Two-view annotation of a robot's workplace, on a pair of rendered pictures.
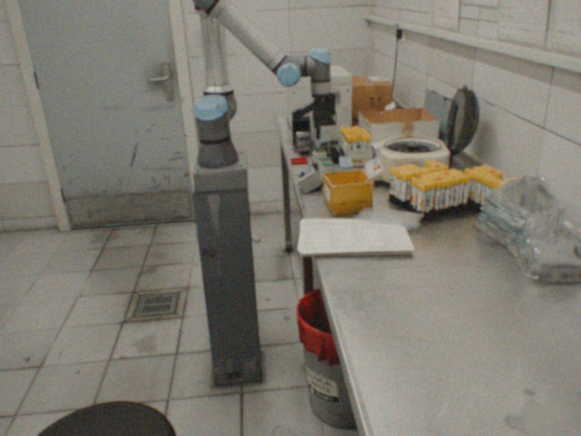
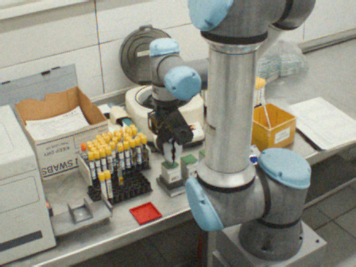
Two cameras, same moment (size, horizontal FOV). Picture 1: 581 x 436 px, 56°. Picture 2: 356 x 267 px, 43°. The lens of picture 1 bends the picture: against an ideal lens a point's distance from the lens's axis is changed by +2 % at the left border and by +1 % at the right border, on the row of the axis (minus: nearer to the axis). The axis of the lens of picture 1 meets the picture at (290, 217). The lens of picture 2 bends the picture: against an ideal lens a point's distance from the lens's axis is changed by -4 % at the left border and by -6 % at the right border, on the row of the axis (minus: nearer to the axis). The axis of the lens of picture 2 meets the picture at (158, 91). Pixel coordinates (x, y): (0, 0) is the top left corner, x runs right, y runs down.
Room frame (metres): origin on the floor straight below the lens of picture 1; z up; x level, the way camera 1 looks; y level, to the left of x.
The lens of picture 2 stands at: (2.46, 0.89, 1.75)
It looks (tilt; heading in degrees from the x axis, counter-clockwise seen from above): 27 degrees down; 247
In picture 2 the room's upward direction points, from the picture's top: 3 degrees counter-clockwise
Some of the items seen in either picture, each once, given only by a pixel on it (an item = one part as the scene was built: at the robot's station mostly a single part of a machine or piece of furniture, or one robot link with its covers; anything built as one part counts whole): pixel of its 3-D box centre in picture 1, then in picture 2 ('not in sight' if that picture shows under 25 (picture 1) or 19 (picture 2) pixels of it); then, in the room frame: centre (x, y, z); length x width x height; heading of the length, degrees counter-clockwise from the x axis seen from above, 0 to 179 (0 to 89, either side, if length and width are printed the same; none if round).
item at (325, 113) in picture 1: (323, 109); (165, 114); (2.01, -0.14, 1.11); 0.09 x 0.08 x 0.12; 94
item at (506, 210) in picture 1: (522, 203); (257, 56); (1.35, -0.63, 0.97); 0.26 x 0.17 x 0.19; 18
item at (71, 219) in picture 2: (302, 138); (72, 215); (2.32, -0.07, 0.92); 0.21 x 0.07 x 0.05; 4
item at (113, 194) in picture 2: (328, 145); (118, 176); (2.15, -0.17, 0.93); 0.17 x 0.09 x 0.11; 4
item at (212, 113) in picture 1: (211, 116); (279, 183); (1.93, 0.26, 1.12); 0.13 x 0.12 x 0.14; 174
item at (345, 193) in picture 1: (347, 192); (268, 128); (1.62, -0.19, 0.93); 0.13 x 0.13 x 0.10; 9
